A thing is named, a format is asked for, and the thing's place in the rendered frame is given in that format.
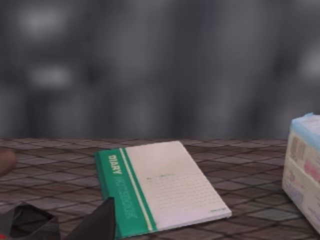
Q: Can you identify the brown round object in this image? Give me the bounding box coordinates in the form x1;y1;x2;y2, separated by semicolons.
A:
0;147;17;177

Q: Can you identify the green and white diary notebook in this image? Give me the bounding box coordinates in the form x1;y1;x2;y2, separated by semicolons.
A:
94;140;233;238

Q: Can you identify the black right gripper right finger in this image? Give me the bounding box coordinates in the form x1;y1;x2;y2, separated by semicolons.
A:
64;196;117;240

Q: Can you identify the white tissue pack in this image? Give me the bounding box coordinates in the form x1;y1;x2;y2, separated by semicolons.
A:
281;111;320;235

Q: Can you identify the checkered tablecloth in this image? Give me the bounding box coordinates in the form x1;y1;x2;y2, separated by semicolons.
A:
0;137;320;240

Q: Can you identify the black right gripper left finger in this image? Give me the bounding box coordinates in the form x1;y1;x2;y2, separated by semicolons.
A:
0;202;61;240

